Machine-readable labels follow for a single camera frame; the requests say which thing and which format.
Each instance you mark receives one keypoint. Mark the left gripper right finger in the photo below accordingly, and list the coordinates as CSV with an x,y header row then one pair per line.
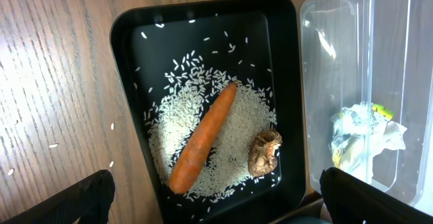
x,y
350,200

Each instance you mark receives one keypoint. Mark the light blue bowl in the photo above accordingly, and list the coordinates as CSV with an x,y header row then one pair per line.
x,y
304,220

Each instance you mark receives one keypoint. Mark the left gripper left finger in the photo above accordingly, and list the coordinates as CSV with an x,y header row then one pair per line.
x,y
87,201

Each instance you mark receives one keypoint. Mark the dried brown mushroom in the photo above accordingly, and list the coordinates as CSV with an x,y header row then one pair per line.
x,y
261,158

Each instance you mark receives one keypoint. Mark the black waste tray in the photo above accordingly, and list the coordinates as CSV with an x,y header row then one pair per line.
x,y
248,39

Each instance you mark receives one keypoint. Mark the pile of white rice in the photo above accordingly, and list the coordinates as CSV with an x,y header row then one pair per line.
x,y
189,88

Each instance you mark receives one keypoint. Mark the white paper napkin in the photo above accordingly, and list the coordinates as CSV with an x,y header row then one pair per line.
x,y
363,148

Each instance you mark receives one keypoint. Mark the orange carrot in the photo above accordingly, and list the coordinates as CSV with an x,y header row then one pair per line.
x,y
193,157

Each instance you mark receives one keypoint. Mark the foil snack wrapper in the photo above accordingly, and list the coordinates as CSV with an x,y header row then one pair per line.
x,y
350,127

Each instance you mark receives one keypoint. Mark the clear plastic bin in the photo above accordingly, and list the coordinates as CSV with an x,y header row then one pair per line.
x,y
374,51

